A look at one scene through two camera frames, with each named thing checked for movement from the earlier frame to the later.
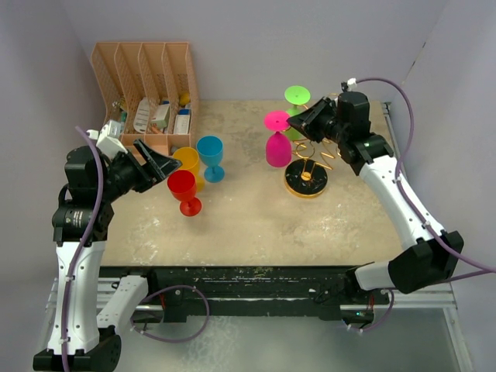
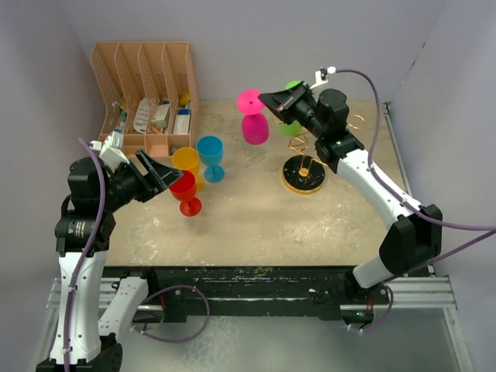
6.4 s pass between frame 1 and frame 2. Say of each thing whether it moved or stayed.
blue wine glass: stayed
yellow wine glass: stayed
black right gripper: moved
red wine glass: stayed
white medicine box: stayed
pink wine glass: moved
